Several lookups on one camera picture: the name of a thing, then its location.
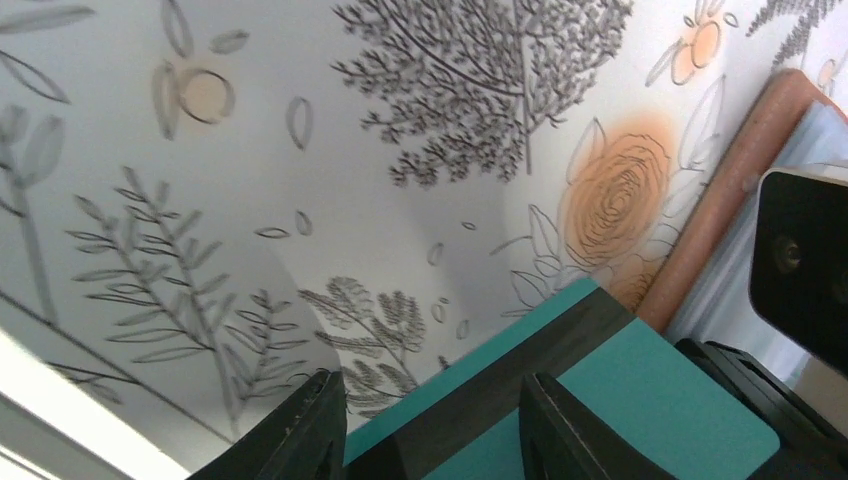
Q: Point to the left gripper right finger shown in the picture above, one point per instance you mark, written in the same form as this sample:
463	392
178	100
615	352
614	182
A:
561	438

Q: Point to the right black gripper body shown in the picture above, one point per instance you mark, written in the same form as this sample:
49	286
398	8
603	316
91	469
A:
810	447

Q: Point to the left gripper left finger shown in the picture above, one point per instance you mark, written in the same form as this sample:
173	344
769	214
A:
302	438

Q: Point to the teal card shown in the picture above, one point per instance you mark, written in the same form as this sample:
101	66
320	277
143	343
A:
463	422

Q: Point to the floral patterned table mat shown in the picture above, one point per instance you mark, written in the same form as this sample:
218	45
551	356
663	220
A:
204	202

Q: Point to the aluminium rail frame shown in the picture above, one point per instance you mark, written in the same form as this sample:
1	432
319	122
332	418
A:
50	429

